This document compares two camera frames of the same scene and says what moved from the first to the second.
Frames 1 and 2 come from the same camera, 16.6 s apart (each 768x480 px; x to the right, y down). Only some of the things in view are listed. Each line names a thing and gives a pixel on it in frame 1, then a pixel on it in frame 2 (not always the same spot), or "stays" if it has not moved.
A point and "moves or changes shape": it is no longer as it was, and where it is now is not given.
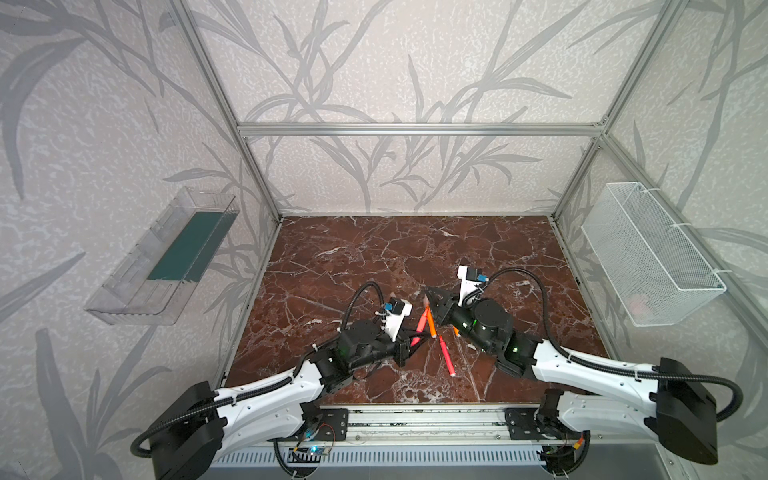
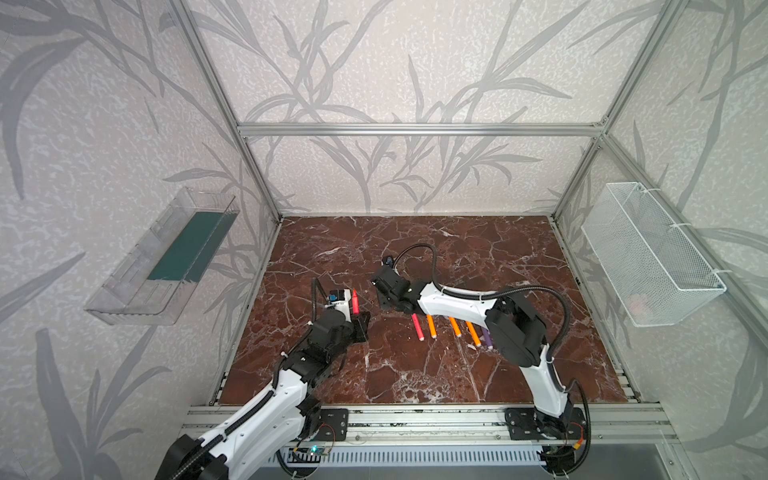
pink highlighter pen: x=447 y=358 moves or changes shape
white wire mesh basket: x=654 y=271 stays
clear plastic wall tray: x=155 y=281 stays
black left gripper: x=397 y=346 → x=358 y=324
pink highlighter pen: x=416 y=340 moves or changes shape
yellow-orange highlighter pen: x=431 y=323 stays
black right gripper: x=447 y=306 → x=387 y=288
